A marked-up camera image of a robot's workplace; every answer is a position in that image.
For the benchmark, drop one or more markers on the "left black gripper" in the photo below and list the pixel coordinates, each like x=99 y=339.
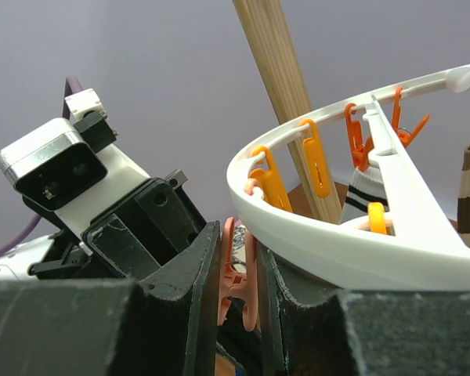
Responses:
x=133 y=238

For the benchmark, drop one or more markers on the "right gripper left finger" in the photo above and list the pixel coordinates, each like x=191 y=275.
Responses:
x=162 y=325

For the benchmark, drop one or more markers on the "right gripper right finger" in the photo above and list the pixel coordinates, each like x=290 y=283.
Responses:
x=310 y=327

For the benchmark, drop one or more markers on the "black blue sports sock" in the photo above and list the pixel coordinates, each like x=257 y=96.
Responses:
x=242 y=348

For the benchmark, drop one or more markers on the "white black banded sock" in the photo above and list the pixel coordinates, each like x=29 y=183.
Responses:
x=364 y=188

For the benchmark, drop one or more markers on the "wooden hanger rack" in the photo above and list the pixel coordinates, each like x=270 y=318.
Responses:
x=269 y=38

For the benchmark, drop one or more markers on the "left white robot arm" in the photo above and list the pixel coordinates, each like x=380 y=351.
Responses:
x=15 y=263

